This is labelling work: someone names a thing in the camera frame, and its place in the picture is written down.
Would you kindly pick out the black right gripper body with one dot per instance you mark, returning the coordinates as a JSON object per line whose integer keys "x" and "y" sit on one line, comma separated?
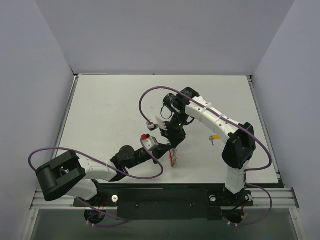
{"x": 173, "y": 133}

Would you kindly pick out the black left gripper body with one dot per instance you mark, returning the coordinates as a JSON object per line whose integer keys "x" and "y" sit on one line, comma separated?
{"x": 155, "y": 153}

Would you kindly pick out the keyring bunch with coloured tags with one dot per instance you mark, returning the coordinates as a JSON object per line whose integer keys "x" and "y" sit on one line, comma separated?
{"x": 173, "y": 158}

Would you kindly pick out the key with yellow tag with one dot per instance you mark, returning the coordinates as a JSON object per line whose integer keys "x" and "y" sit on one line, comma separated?
{"x": 214, "y": 138}

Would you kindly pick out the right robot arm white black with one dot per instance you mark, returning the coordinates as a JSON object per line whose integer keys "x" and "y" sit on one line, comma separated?
{"x": 238, "y": 138}

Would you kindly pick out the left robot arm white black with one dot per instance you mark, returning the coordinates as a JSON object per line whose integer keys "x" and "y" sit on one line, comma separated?
{"x": 72, "y": 175}

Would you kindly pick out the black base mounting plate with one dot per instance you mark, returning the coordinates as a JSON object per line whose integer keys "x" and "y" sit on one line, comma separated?
{"x": 172, "y": 201}

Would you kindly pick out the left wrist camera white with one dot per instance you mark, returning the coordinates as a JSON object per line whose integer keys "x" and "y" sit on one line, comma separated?
{"x": 150, "y": 142}

